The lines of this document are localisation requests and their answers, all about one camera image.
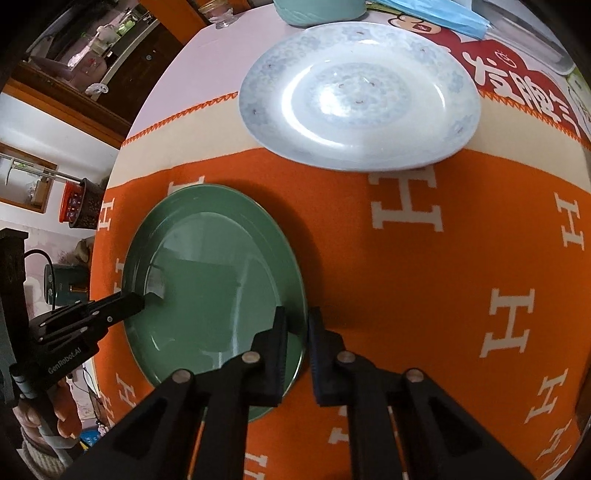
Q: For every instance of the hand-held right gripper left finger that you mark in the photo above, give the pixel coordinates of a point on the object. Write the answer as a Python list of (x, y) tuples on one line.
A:
[(280, 355)]

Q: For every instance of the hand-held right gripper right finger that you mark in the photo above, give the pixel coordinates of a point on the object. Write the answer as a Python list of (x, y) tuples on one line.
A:
[(316, 364)]

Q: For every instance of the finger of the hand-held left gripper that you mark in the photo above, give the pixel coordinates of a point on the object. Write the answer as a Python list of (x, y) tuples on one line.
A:
[(131, 304)]

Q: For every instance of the green plate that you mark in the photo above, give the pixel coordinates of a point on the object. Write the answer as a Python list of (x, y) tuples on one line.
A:
[(207, 277)]

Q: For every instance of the white floral plate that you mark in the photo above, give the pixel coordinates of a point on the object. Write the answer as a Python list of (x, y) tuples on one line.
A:
[(360, 101)]

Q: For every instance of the person's left hand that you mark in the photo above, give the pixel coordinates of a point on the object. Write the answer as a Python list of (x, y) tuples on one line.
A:
[(67, 415)]

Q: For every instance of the teal electric kettle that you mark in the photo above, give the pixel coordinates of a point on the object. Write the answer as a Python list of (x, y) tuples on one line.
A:
[(69, 286)]

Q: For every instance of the dark hanging basket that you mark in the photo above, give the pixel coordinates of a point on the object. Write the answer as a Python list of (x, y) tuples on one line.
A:
[(85, 205)]

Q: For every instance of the orange patterned blanket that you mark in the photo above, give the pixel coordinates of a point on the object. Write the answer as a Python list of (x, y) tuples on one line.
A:
[(415, 254)]

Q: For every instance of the orange H-pattern tablecloth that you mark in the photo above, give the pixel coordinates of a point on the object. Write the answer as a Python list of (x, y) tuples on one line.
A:
[(203, 69)]

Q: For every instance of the wooden cabinet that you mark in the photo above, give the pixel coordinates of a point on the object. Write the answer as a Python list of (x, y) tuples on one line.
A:
[(138, 55)]

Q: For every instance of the clear glass cup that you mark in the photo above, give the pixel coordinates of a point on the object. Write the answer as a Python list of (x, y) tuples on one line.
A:
[(225, 18)]

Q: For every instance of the teal round container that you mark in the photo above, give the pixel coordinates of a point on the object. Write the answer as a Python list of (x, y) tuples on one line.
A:
[(318, 11)]

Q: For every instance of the red printed mat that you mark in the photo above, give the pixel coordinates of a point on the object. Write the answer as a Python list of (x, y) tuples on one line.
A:
[(508, 69)]

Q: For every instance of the stack of blue face masks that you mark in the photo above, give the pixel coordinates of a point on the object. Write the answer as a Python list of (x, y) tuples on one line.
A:
[(434, 16)]

